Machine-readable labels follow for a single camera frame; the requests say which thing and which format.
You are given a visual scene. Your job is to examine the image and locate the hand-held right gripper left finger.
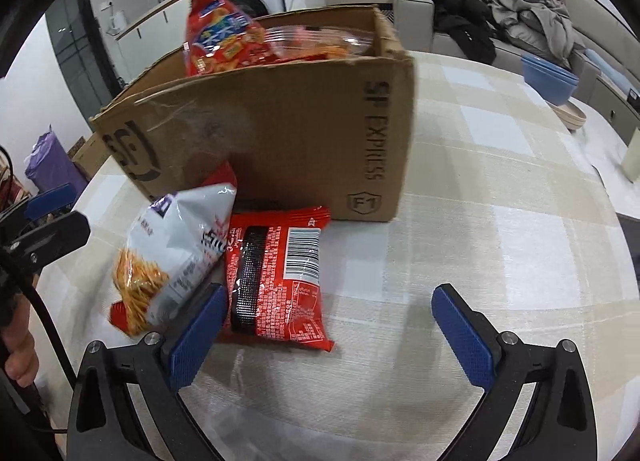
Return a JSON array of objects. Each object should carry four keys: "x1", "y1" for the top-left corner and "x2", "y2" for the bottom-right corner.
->
[{"x1": 67, "y1": 282, "x2": 230, "y2": 461}]

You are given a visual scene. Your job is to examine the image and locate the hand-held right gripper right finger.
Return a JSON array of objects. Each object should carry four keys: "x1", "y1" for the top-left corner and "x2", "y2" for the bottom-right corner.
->
[{"x1": 431, "y1": 283, "x2": 598, "y2": 461}]

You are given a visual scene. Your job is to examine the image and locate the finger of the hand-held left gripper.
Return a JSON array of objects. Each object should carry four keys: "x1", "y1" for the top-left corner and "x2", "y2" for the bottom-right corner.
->
[
  {"x1": 10, "y1": 211, "x2": 92, "y2": 267},
  {"x1": 25, "y1": 184, "x2": 77, "y2": 222}
]

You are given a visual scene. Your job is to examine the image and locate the red noodle packet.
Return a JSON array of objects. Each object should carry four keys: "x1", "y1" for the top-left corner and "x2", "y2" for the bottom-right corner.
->
[{"x1": 217, "y1": 206, "x2": 336, "y2": 353}]

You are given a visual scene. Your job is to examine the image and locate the white stick snack packet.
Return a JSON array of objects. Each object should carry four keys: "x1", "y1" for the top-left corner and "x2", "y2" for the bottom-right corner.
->
[{"x1": 110, "y1": 161, "x2": 238, "y2": 339}]

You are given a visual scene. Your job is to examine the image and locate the red cracker packet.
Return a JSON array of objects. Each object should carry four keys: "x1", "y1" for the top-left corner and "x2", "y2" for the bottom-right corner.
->
[{"x1": 182, "y1": 0, "x2": 281, "y2": 78}]

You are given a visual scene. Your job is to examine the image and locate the brown cardboard box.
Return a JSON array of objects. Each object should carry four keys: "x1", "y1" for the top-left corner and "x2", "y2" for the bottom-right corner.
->
[{"x1": 89, "y1": 5, "x2": 416, "y2": 222}]

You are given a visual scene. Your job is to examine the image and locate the clear red snack packet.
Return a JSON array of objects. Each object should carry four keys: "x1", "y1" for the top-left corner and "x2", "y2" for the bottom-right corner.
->
[{"x1": 262, "y1": 26, "x2": 376, "y2": 62}]

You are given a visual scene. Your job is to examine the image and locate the person's left hand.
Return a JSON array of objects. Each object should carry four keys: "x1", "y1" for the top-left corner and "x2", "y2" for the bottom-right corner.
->
[{"x1": 5, "y1": 293, "x2": 41, "y2": 389}]

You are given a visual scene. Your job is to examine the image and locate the purple bag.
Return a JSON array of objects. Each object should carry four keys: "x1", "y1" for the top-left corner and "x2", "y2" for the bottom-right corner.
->
[{"x1": 25, "y1": 128, "x2": 88, "y2": 196}]

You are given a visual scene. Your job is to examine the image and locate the small cardboard box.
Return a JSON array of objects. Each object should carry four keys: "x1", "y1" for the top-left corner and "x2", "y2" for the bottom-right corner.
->
[{"x1": 72, "y1": 133, "x2": 108, "y2": 182}]

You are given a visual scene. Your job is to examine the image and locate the dark glass door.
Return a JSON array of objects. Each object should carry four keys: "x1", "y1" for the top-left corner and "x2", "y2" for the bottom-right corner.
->
[{"x1": 47, "y1": 0, "x2": 126, "y2": 96}]

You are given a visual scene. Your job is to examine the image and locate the white cabinet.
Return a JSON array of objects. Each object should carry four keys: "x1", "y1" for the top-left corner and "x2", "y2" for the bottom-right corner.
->
[{"x1": 85, "y1": 0, "x2": 201, "y2": 92}]

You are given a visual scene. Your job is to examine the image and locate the stacked blue bowls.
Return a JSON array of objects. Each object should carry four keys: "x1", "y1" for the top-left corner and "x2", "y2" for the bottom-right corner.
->
[{"x1": 521, "y1": 53, "x2": 580, "y2": 106}]

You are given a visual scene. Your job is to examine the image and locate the black jacket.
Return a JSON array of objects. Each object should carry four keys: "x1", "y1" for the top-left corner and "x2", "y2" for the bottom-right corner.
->
[{"x1": 426, "y1": 0, "x2": 497, "y2": 64}]

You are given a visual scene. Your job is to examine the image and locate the grey jacket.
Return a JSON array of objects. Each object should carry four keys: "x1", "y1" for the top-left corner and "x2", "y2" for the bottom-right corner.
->
[{"x1": 482, "y1": 0, "x2": 586, "y2": 69}]

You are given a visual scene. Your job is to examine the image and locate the grey sofa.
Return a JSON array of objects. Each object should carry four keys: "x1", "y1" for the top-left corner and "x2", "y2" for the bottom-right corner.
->
[{"x1": 392, "y1": 0, "x2": 640, "y2": 136}]

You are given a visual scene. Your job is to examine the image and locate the black cable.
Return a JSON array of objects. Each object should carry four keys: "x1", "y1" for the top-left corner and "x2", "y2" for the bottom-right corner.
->
[{"x1": 0, "y1": 241, "x2": 77, "y2": 434}]

